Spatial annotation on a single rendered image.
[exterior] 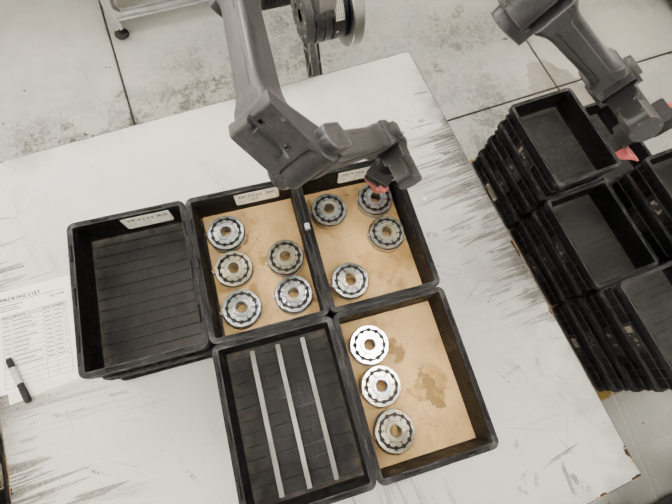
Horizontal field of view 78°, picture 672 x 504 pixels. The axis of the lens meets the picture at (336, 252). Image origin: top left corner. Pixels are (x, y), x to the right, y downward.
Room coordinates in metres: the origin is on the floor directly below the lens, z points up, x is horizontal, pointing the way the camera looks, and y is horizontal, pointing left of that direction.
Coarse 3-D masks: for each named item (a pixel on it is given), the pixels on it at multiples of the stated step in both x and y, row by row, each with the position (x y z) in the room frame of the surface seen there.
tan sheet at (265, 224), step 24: (216, 216) 0.43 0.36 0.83; (240, 216) 0.44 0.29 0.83; (264, 216) 0.46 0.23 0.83; (288, 216) 0.47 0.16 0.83; (264, 240) 0.38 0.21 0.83; (264, 264) 0.31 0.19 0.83; (216, 288) 0.22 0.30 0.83; (264, 288) 0.25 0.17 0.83; (312, 288) 0.27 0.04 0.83; (240, 312) 0.17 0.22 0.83; (264, 312) 0.18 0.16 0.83; (312, 312) 0.21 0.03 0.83
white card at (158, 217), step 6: (138, 216) 0.35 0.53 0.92; (144, 216) 0.36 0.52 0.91; (150, 216) 0.36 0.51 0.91; (156, 216) 0.37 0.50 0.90; (162, 216) 0.37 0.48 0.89; (168, 216) 0.38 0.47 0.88; (126, 222) 0.33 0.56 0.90; (132, 222) 0.34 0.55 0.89; (138, 222) 0.35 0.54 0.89; (144, 222) 0.35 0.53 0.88; (150, 222) 0.36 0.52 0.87; (156, 222) 0.36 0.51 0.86; (132, 228) 0.33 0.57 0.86
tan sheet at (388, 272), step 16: (320, 192) 0.57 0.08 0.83; (336, 192) 0.58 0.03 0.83; (352, 192) 0.59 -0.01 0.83; (352, 208) 0.54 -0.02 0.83; (352, 224) 0.49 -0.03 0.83; (368, 224) 0.50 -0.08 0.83; (320, 240) 0.42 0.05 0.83; (336, 240) 0.43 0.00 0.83; (352, 240) 0.44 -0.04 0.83; (368, 240) 0.45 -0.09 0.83; (336, 256) 0.38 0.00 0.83; (352, 256) 0.39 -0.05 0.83; (368, 256) 0.40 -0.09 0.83; (384, 256) 0.41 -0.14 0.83; (400, 256) 0.42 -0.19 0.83; (368, 272) 0.35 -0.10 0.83; (384, 272) 0.36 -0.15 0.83; (400, 272) 0.37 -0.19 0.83; (416, 272) 0.38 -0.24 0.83; (368, 288) 0.30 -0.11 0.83; (384, 288) 0.31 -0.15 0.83; (400, 288) 0.32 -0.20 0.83; (336, 304) 0.24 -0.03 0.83
